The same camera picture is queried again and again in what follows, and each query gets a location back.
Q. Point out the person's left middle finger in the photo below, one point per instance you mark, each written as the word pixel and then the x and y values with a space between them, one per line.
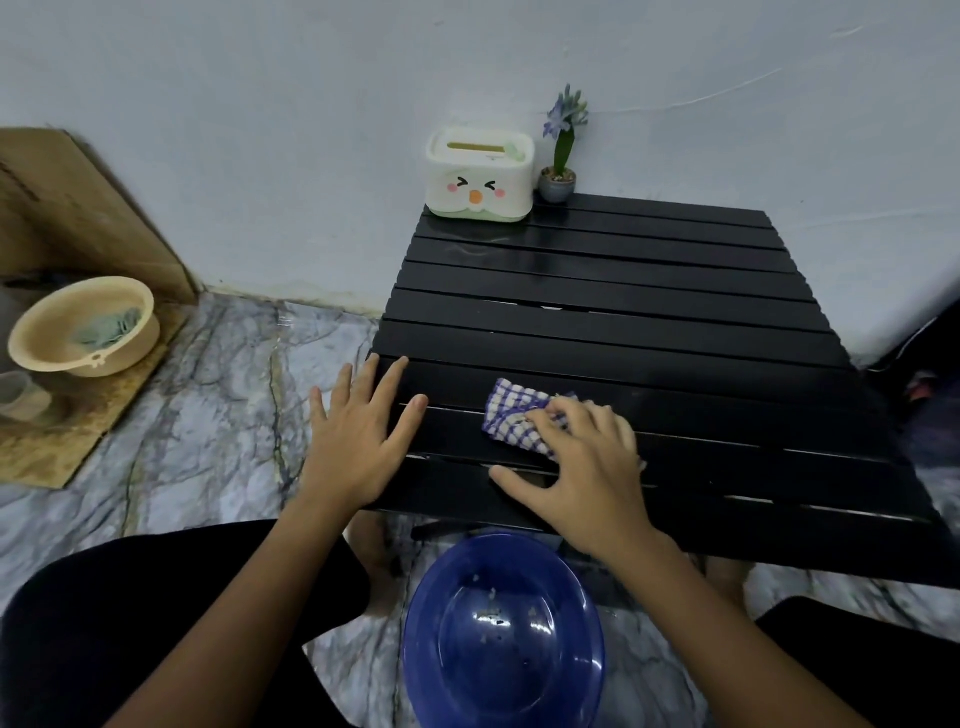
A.
pixel 368 384

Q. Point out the small potted purple flower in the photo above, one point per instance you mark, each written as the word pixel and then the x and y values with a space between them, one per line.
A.
pixel 561 150

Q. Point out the beige plastic basin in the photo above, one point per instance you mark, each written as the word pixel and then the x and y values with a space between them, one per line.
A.
pixel 60 330

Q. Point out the person's foot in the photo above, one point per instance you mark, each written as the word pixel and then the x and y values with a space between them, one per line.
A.
pixel 726 577
pixel 375 555

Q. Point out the person's left thumb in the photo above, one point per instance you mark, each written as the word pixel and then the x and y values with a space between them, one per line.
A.
pixel 407 424

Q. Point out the person's leg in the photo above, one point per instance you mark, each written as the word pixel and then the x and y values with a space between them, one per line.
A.
pixel 97 622
pixel 877 667

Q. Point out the person's right thumb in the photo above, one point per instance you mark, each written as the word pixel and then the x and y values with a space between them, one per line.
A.
pixel 519 487

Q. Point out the person's left hand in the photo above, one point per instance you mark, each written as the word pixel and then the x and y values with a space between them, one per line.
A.
pixel 351 457

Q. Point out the person's left leg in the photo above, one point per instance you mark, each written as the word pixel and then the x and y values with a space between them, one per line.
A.
pixel 97 622

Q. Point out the flat cardboard mat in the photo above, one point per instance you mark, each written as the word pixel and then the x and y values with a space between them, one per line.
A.
pixel 82 420

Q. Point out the person's right hand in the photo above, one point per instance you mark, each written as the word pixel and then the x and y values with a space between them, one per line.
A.
pixel 596 491

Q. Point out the person's right leg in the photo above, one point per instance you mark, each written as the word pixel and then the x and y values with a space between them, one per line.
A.
pixel 877 667

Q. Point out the white tissue box with face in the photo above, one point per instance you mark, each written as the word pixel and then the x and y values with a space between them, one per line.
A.
pixel 480 176

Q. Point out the small grey cup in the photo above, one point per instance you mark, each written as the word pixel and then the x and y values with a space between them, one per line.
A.
pixel 22 396

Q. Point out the black slatted table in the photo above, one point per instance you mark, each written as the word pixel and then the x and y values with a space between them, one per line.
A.
pixel 637 322

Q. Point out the person's left foot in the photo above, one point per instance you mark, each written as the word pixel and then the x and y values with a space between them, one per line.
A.
pixel 375 555

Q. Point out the blue white checkered cloth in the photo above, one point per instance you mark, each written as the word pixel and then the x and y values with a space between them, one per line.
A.
pixel 510 420

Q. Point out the person's left forearm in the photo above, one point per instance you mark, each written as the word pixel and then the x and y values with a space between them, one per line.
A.
pixel 240 607

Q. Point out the person's right forearm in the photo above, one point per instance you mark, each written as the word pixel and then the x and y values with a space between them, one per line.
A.
pixel 712 637

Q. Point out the person's left little finger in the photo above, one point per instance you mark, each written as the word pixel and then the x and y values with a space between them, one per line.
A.
pixel 320 411

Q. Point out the green cloth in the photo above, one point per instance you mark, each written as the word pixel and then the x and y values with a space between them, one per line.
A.
pixel 111 328

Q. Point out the blue plastic bowl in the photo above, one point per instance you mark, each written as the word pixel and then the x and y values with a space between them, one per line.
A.
pixel 502 645

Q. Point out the person's right middle finger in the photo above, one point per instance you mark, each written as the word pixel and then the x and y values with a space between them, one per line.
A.
pixel 576 417

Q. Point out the person's right little finger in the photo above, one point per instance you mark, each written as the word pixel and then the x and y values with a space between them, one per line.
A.
pixel 631 442

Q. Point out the leaning cardboard sheet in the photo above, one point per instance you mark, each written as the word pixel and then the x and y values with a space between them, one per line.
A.
pixel 82 217

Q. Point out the person's right foot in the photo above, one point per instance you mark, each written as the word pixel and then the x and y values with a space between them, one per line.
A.
pixel 726 577

